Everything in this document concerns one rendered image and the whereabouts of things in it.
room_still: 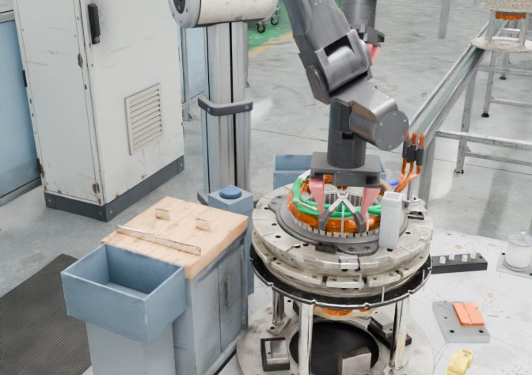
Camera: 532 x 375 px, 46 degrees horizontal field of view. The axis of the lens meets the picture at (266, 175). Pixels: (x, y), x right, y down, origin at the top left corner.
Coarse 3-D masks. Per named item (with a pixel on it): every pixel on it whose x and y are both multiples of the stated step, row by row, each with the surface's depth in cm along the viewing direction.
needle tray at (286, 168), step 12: (276, 156) 146; (288, 156) 146; (300, 156) 146; (276, 168) 148; (288, 168) 148; (300, 168) 148; (384, 168) 139; (276, 180) 138; (288, 180) 138; (384, 180) 137
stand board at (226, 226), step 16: (176, 208) 122; (192, 208) 122; (208, 208) 122; (128, 224) 116; (144, 224) 116; (160, 224) 116; (176, 224) 116; (192, 224) 116; (224, 224) 116; (240, 224) 116; (112, 240) 111; (128, 240) 111; (176, 240) 111; (192, 240) 111; (208, 240) 111; (224, 240) 111; (160, 256) 106; (176, 256) 106; (192, 256) 106; (208, 256) 107; (192, 272) 103
